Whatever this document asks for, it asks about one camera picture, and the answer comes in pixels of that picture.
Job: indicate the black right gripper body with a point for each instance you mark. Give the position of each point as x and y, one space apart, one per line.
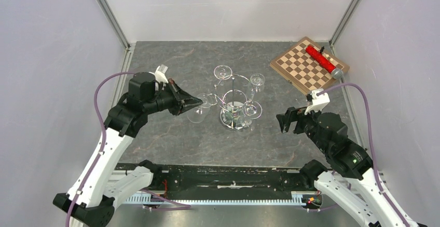
305 123

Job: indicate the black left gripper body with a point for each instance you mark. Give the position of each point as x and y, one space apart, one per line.
166 98

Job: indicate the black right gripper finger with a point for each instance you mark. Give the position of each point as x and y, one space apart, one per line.
284 121
297 111

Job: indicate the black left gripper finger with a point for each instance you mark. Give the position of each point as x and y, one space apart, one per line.
186 105
182 95

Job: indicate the clear wine glass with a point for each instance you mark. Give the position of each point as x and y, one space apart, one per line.
222 72
199 113
251 110

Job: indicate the chrome wine glass rack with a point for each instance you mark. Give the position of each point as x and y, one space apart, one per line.
232 95

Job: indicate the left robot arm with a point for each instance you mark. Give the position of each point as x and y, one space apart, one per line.
91 200

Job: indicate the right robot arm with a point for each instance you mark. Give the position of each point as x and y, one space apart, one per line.
372 205

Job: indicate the wooden chessboard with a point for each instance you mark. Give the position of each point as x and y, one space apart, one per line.
300 69

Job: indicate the red glitter microphone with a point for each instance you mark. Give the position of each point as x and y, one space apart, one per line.
335 72

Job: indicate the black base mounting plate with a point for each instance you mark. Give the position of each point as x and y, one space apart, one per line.
228 182

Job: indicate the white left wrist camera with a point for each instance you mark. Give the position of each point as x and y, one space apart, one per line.
160 74

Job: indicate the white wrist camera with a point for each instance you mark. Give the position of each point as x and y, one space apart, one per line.
317 101
160 74

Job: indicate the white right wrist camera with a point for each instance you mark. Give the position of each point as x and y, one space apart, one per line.
317 101

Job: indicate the white cable duct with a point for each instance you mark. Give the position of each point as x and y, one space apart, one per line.
143 198

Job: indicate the aluminium frame rail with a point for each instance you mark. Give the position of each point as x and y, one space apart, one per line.
114 23

